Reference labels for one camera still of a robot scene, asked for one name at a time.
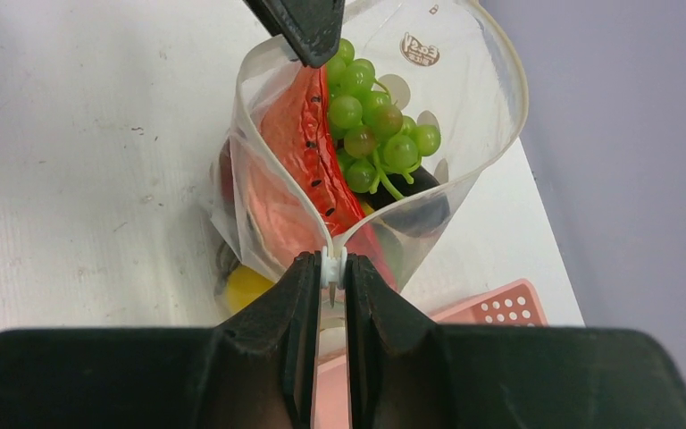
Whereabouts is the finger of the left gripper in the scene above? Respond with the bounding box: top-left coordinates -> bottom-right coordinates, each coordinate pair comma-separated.
244,0 -> 346,68

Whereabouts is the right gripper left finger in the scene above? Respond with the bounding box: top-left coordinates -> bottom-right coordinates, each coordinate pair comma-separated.
0,252 -> 322,428

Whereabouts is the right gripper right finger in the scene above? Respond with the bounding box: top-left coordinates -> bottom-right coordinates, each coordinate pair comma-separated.
344,256 -> 686,428

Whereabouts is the yellow bell pepper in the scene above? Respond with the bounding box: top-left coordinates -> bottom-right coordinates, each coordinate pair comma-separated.
222,265 -> 274,314

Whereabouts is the watermelon slice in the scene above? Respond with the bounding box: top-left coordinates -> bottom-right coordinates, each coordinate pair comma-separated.
246,67 -> 365,267

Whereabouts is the green grapes bunch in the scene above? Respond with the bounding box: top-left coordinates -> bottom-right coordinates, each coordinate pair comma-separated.
325,38 -> 442,201

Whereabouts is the pink plastic basket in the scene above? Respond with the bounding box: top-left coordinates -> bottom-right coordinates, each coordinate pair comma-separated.
313,279 -> 548,428

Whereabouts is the clear zip top bag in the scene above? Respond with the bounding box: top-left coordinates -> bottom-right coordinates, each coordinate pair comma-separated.
207,1 -> 529,290

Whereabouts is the purple eggplant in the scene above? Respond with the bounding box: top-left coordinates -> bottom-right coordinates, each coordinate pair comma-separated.
359,166 -> 451,238

